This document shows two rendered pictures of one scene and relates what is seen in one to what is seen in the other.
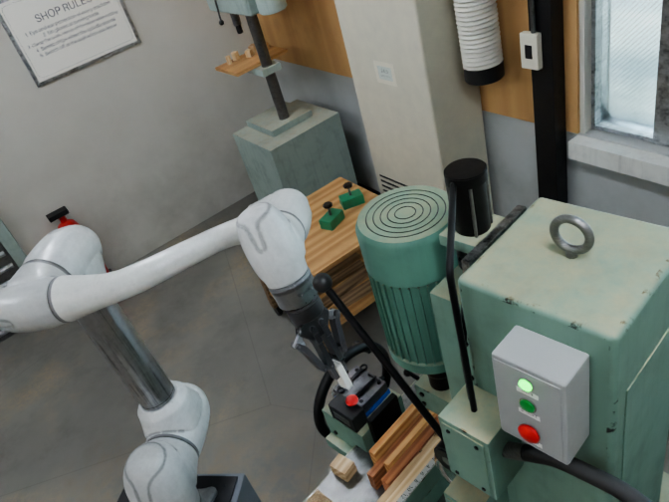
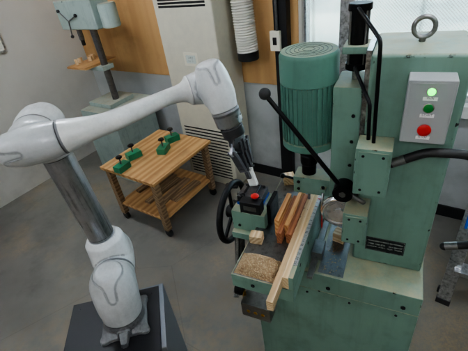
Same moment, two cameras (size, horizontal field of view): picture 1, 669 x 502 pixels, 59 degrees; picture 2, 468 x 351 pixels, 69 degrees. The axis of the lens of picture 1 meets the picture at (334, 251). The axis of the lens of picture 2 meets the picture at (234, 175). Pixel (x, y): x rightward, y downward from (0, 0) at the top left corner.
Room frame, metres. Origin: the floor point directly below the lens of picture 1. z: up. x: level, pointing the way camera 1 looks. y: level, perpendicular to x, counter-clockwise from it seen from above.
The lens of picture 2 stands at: (0.04, 0.56, 1.79)
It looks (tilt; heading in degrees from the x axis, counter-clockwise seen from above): 34 degrees down; 334
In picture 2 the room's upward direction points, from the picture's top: 9 degrees counter-clockwise
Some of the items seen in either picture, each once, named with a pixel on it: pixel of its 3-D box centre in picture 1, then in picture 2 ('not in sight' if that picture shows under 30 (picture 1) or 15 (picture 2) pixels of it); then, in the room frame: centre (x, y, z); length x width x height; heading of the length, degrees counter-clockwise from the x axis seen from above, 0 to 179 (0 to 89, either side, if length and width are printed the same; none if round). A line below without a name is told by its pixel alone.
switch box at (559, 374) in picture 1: (542, 395); (427, 108); (0.48, -0.20, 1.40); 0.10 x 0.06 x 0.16; 35
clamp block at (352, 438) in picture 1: (364, 413); (255, 210); (0.93, 0.05, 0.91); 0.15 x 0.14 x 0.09; 125
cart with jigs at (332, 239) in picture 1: (331, 259); (162, 175); (2.39, 0.03, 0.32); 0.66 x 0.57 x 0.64; 115
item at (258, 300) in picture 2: not in sight; (258, 304); (0.79, 0.16, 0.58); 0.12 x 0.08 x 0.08; 35
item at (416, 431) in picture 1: (423, 431); (295, 209); (0.83, -0.07, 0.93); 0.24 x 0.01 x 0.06; 125
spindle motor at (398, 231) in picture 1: (420, 282); (308, 99); (0.82, -0.13, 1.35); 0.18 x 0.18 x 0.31
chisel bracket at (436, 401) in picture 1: (452, 400); (314, 183); (0.80, -0.14, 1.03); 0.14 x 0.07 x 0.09; 35
